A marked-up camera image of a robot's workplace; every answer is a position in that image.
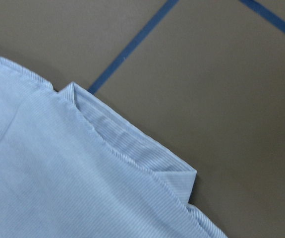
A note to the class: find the light blue striped shirt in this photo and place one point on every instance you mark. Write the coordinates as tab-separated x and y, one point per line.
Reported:
71	167

